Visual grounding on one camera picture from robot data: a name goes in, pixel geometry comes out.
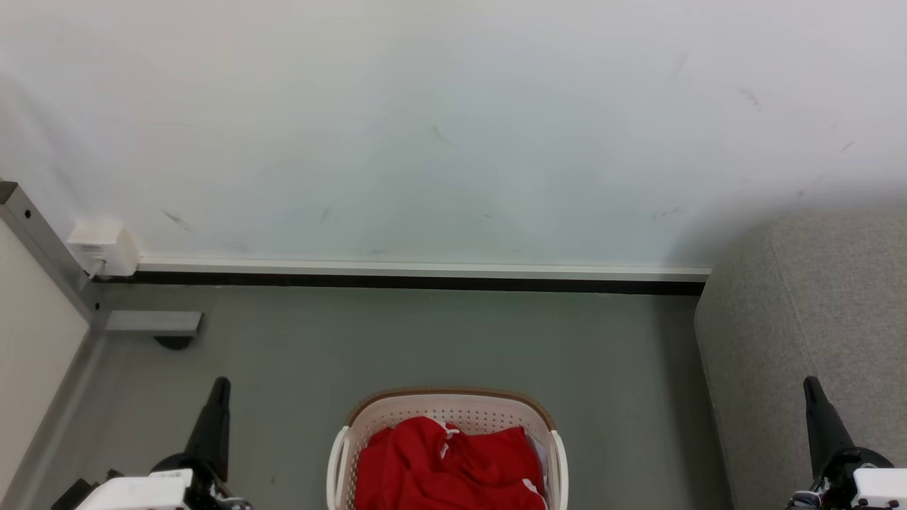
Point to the cream plastic laundry basket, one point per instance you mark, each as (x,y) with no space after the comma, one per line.
(453,407)

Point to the black round foot pad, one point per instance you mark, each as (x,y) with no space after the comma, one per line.
(173,343)

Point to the beige partition panel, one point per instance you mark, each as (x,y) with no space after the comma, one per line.
(32,354)

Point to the white and black baseboard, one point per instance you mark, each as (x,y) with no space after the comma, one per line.
(425,275)

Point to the grey fabric sofa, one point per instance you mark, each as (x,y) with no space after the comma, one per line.
(815,319)

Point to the red garment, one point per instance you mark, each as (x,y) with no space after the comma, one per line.
(439,467)

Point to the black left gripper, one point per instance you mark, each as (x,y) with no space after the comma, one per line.
(195,473)

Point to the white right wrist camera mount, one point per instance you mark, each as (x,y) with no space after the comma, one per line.
(882,489)

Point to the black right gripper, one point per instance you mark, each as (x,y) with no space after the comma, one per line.
(843,471)

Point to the white wall socket box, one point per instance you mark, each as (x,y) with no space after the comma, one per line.
(105,244)

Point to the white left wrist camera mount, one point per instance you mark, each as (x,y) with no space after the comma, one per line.
(134,492)

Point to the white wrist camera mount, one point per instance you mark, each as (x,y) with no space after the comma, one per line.
(882,489)
(134,492)

